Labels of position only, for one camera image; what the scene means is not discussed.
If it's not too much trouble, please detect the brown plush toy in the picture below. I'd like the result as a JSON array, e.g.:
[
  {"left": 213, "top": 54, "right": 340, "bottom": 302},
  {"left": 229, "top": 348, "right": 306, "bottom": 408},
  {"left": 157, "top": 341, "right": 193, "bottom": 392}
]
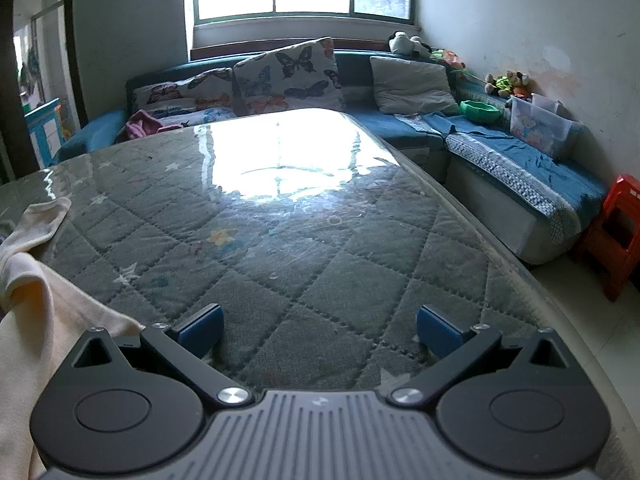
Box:
[{"left": 510, "top": 70, "right": 533, "bottom": 101}]

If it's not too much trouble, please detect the orange green plush toy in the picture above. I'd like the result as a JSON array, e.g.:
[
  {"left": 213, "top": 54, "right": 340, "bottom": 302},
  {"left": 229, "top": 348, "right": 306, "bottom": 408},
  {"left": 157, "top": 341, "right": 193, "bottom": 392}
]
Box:
[{"left": 431, "top": 48, "right": 467, "bottom": 71}]

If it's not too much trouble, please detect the large butterfly print cushion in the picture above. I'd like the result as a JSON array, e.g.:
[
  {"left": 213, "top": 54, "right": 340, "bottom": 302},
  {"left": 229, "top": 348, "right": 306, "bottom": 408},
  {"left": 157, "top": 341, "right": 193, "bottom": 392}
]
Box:
[{"left": 232, "top": 36, "right": 347, "bottom": 117}]

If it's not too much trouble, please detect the grey cushion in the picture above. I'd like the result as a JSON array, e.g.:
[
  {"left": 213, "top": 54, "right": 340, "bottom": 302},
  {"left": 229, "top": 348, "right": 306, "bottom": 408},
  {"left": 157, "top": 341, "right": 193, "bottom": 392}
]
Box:
[{"left": 370, "top": 55, "right": 461, "bottom": 116}]

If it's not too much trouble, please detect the dark wooden door frame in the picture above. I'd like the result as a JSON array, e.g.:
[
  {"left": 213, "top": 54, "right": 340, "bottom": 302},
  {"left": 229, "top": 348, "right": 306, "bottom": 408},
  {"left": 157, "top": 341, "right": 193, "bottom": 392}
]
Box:
[{"left": 0, "top": 0, "right": 87, "bottom": 183}]

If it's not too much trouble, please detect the green bowl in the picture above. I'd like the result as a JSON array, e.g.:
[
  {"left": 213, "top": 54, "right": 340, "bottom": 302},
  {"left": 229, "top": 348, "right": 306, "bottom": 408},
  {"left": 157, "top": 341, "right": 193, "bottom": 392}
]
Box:
[{"left": 460, "top": 100, "right": 501, "bottom": 123}]

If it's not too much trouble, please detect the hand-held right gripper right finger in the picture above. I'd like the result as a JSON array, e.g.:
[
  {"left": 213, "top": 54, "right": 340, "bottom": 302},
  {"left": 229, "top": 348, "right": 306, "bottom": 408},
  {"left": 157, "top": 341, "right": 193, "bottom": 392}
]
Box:
[{"left": 390, "top": 304, "right": 571, "bottom": 411}]

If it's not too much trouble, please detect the blue sofa cover cloth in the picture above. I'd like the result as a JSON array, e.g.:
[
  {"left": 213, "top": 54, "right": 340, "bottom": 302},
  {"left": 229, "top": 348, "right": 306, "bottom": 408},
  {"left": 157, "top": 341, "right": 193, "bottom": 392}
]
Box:
[{"left": 395, "top": 110, "right": 608, "bottom": 246}]

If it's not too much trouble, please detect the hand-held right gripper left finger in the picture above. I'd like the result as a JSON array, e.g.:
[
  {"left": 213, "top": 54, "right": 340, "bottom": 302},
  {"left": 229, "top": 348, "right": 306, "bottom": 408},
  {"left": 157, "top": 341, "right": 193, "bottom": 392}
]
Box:
[{"left": 67, "top": 304, "right": 256, "bottom": 411}]

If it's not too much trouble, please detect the clear plastic storage box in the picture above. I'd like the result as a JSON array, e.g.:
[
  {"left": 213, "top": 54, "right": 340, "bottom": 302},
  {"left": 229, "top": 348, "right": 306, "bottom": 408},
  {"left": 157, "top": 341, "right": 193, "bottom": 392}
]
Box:
[{"left": 509, "top": 92, "right": 586, "bottom": 158}]

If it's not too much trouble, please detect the blue white box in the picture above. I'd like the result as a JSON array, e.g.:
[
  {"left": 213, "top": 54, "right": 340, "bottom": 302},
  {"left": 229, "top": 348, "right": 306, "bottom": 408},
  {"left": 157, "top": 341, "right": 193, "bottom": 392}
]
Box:
[{"left": 25, "top": 97, "right": 68, "bottom": 166}]

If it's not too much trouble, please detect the red plastic stool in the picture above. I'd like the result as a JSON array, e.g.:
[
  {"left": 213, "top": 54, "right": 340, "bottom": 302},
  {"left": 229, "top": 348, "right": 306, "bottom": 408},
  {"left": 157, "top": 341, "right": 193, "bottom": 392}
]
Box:
[{"left": 572, "top": 174, "right": 640, "bottom": 303}]

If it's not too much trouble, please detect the pink cloth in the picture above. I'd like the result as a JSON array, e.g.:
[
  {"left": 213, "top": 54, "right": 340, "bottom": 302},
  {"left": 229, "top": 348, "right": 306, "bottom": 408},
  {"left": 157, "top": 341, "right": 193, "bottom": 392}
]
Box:
[{"left": 125, "top": 110, "right": 171, "bottom": 140}]

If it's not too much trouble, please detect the small butterfly print cushion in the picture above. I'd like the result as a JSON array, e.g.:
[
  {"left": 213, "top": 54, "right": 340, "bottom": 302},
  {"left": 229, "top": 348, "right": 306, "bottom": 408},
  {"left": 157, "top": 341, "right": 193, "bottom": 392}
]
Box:
[{"left": 131, "top": 67, "right": 238, "bottom": 128}]

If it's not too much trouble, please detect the blue sofa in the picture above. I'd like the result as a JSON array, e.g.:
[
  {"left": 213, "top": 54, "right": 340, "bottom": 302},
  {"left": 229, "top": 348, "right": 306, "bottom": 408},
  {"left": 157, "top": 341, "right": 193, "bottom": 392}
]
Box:
[{"left": 52, "top": 49, "right": 608, "bottom": 266}]

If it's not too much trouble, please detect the white plush toy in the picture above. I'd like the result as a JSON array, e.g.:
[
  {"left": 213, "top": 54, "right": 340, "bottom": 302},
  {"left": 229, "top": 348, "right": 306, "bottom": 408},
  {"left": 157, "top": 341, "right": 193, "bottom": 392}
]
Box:
[{"left": 389, "top": 31, "right": 433, "bottom": 58}]

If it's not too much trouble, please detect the cream shirt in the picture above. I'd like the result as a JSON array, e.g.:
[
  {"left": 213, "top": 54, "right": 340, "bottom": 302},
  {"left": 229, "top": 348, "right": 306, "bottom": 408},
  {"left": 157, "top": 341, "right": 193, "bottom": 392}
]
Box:
[{"left": 0, "top": 196, "right": 146, "bottom": 480}]

